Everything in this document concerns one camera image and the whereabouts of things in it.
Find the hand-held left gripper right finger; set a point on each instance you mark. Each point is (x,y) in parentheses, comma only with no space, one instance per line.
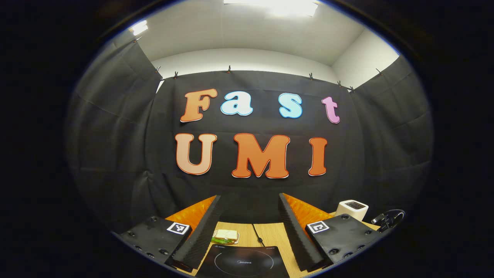
(299,243)

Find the white toaster appliance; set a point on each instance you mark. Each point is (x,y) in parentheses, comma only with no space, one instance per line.
(347,211)

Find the large ceiling light panel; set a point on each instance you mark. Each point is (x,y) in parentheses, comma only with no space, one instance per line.
(278,5)

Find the small ceiling light panel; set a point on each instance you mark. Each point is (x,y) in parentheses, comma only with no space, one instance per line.
(139,27)

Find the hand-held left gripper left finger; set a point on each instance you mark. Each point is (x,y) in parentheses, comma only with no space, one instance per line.
(200,241)

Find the black induction cooktop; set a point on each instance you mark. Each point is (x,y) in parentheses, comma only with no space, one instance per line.
(243,266)

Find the row of cloth clips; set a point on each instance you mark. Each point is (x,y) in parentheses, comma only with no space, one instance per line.
(229,69)

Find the sandwich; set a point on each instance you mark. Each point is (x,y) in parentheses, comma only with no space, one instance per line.
(225,234)

